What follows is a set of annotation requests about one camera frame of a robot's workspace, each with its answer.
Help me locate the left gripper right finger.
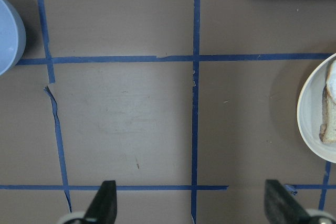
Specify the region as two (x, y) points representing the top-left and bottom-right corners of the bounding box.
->
(264, 179), (310, 224)

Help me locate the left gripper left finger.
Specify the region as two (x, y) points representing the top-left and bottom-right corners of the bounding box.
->
(84, 180), (117, 224)

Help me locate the white round plate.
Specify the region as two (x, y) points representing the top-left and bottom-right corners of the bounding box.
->
(297, 54), (335, 163)

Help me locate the bread slice on plate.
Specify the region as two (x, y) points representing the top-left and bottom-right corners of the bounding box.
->
(319, 86), (335, 144)

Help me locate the fried egg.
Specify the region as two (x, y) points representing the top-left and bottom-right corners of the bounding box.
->
(326, 61), (336, 103)

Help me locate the blue bowl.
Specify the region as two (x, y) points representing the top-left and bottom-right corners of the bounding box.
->
(0, 0), (26, 75)

